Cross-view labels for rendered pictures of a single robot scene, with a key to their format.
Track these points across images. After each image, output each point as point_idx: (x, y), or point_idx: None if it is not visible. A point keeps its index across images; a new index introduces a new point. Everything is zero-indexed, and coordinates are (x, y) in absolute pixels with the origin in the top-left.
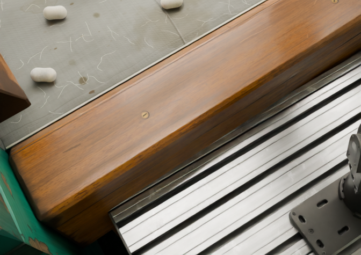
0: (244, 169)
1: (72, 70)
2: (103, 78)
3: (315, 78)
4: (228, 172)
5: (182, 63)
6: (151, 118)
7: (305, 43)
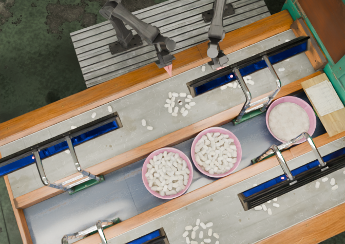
0: (242, 23)
1: (281, 43)
2: (273, 39)
3: None
4: (245, 23)
5: (255, 35)
6: (264, 23)
7: (227, 34)
